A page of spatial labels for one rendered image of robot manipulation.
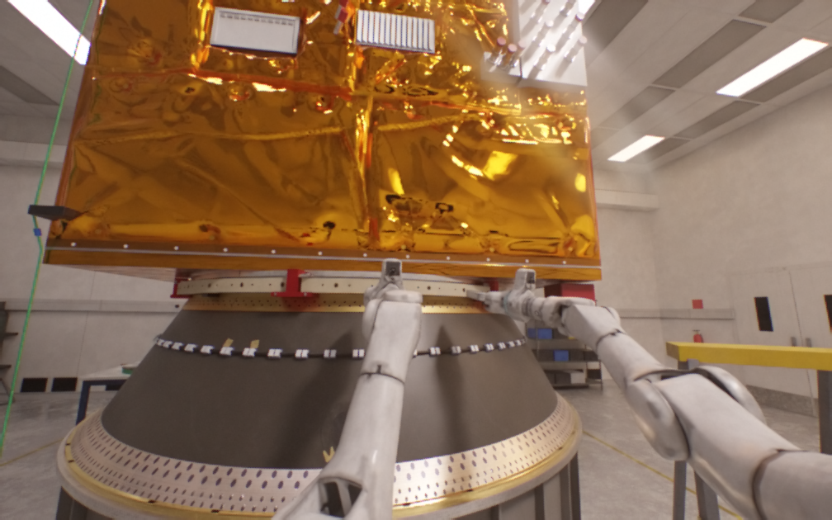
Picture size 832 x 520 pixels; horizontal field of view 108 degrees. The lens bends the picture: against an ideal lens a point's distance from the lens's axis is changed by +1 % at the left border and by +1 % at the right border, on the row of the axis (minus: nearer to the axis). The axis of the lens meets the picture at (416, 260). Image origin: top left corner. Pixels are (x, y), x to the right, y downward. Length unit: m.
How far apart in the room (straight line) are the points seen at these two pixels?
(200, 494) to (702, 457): 0.93
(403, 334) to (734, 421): 0.35
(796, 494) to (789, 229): 8.04
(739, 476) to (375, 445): 0.32
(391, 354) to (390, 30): 1.37
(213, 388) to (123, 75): 1.14
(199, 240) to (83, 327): 7.09
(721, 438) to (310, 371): 0.84
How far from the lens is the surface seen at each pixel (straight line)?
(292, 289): 1.04
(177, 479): 1.06
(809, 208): 8.26
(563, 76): 1.60
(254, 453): 0.97
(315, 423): 0.94
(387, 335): 0.44
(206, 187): 1.25
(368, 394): 0.41
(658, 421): 0.46
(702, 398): 0.47
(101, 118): 1.55
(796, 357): 1.31
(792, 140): 8.62
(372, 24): 1.59
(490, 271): 1.19
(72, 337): 8.40
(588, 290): 1.43
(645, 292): 9.49
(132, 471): 1.17
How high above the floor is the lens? 1.62
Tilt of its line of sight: 9 degrees up
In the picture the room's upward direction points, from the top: 1 degrees clockwise
